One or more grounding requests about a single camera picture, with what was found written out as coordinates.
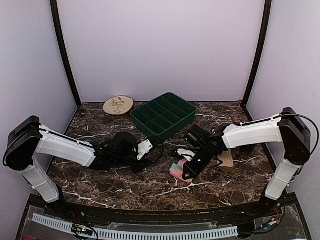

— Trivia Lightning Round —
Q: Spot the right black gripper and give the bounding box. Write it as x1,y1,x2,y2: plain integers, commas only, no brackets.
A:
183,144,215,180

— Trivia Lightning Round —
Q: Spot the pink patterned sock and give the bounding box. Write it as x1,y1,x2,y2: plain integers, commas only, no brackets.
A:
169,158,193,184

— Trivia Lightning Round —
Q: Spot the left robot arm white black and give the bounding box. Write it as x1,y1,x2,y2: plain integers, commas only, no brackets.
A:
3,116,154,218

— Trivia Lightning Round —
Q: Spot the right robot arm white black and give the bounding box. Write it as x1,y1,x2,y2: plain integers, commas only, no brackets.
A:
182,107,316,217

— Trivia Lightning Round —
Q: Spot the beige striped sock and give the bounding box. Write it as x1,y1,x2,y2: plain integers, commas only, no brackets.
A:
217,149,234,173

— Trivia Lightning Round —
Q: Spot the green divided organizer tray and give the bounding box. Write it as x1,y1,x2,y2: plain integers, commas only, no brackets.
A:
130,92,197,142

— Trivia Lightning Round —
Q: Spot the beige floral plate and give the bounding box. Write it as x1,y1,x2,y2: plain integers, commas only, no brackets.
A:
103,96,134,116

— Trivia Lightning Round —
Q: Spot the small circuit board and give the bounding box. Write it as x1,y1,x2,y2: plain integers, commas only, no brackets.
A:
71,224,94,237

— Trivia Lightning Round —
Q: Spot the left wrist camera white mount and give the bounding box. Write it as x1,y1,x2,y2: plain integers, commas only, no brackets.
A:
134,139,153,161

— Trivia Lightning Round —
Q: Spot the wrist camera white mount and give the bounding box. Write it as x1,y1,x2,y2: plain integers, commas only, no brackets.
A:
173,148,196,162
134,139,153,161

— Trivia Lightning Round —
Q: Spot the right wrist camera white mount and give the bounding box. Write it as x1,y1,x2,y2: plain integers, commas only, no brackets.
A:
173,148,196,162

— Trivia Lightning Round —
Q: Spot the white slotted cable duct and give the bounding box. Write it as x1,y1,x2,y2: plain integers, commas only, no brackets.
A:
31,213,239,240

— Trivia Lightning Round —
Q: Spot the black front table rail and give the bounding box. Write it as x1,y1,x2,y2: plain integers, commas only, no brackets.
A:
53,202,269,225

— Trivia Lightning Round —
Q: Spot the left black frame post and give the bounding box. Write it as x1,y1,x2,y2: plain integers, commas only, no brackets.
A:
49,0,82,108

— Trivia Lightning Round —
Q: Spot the black frame post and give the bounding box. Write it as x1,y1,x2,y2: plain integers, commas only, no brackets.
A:
242,0,272,108
49,0,82,108

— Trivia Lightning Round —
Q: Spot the right black frame post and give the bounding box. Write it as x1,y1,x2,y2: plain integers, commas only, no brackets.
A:
242,0,272,108

